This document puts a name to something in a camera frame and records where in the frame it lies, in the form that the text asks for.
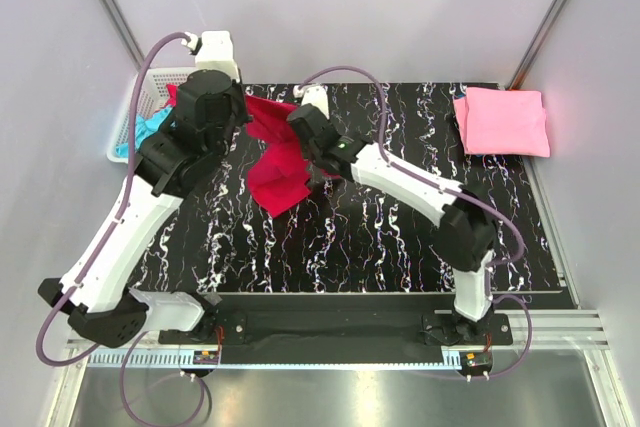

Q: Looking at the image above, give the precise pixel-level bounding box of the red t shirt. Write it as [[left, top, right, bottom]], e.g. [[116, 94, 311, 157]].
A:
[[245, 95, 311, 218]]

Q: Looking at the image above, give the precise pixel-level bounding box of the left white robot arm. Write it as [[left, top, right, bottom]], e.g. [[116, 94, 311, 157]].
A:
[[38, 69, 250, 348]]

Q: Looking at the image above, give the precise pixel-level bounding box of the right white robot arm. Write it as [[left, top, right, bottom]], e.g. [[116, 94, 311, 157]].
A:
[[287, 104, 497, 344]]

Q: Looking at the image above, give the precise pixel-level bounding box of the white plastic basket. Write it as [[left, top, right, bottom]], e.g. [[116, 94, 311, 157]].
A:
[[106, 67, 195, 163]]

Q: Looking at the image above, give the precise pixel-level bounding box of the cyan t shirt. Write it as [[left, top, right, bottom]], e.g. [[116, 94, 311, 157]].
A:
[[114, 106, 172, 159]]

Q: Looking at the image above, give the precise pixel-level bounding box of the folded pink t shirt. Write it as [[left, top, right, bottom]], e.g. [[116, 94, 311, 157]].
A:
[[453, 87, 551, 158]]

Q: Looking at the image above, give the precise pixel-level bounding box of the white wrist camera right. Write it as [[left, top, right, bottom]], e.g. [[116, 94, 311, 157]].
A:
[[293, 84, 330, 118]]

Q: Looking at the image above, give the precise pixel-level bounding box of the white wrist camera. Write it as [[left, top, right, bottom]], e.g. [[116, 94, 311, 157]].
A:
[[181, 30, 241, 82], [293, 84, 330, 118]]

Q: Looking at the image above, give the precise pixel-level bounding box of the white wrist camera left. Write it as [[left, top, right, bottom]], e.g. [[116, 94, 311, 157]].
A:
[[181, 30, 241, 82]]

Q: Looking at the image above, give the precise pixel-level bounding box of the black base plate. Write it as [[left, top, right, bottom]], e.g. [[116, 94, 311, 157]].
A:
[[158, 291, 513, 366]]

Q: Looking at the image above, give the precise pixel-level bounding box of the aluminium rail frame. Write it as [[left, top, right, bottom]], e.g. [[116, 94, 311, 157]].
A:
[[47, 266, 639, 427]]

